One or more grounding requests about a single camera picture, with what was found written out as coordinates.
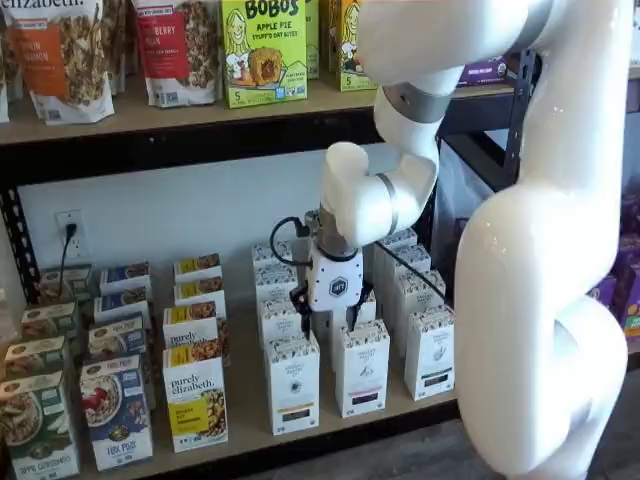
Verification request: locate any red label granola bag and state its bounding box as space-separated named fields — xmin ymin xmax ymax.
xmin=131 ymin=0 xmax=223 ymax=108

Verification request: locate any green Nature's Path cereal box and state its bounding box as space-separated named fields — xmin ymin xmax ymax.
xmin=0 ymin=370 xmax=82 ymax=480
xmin=38 ymin=263 xmax=95 ymax=307
xmin=19 ymin=300 xmax=81 ymax=345
xmin=3 ymin=335 xmax=72 ymax=382

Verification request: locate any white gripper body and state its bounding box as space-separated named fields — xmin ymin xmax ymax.
xmin=305 ymin=247 xmax=366 ymax=313

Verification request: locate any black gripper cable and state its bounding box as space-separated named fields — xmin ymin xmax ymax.
xmin=271 ymin=217 xmax=447 ymax=297

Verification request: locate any yellow Purely Elizabeth box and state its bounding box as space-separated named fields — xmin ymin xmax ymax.
xmin=161 ymin=300 xmax=232 ymax=369
xmin=161 ymin=343 xmax=230 ymax=454
xmin=172 ymin=252 xmax=223 ymax=285
xmin=172 ymin=275 xmax=227 ymax=314

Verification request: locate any yellow Bobo's peanut butter box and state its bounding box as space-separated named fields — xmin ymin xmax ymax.
xmin=339 ymin=0 xmax=380 ymax=93
xmin=321 ymin=0 xmax=344 ymax=85

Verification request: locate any green Bobo's apple pie box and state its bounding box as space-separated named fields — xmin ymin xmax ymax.
xmin=221 ymin=0 xmax=309 ymax=109
xmin=303 ymin=0 xmax=322 ymax=81

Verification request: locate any black plug with cord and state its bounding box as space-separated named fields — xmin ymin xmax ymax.
xmin=59 ymin=223 xmax=78 ymax=297

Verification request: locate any orange label granola bag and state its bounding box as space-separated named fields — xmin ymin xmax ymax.
xmin=99 ymin=0 xmax=136 ymax=97
xmin=0 ymin=0 xmax=116 ymax=126

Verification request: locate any blue label granola bag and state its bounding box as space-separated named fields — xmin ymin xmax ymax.
xmin=0 ymin=14 xmax=12 ymax=124

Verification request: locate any blue purple Z Bar box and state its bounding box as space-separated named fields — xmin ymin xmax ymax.
xmin=458 ymin=53 xmax=509 ymax=90

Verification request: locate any blue Nature's Path oatmeal box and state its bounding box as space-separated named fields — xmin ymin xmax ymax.
xmin=98 ymin=261 xmax=153 ymax=296
xmin=78 ymin=353 xmax=156 ymax=473
xmin=87 ymin=312 xmax=150 ymax=362
xmin=93 ymin=286 xmax=152 ymax=322

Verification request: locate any white wall outlet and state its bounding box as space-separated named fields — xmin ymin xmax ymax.
xmin=54 ymin=209 xmax=84 ymax=259

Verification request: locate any white box yellow strip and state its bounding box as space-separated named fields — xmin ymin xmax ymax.
xmin=251 ymin=240 xmax=295 ymax=272
xmin=263 ymin=330 xmax=322 ymax=437
xmin=254 ymin=264 xmax=300 ymax=305
xmin=257 ymin=293 xmax=307 ymax=347

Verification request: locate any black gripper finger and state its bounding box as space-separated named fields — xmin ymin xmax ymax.
xmin=291 ymin=284 xmax=313 ymax=344
xmin=347 ymin=288 xmax=376 ymax=333

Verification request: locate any white box green strip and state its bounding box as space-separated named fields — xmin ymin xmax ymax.
xmin=395 ymin=270 xmax=448 ymax=357
xmin=372 ymin=227 xmax=419 ymax=296
xmin=383 ymin=244 xmax=433 ymax=301
xmin=403 ymin=302 xmax=458 ymax=402

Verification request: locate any translucent plastic sheet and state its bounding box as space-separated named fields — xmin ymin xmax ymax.
xmin=437 ymin=127 xmax=511 ymax=226

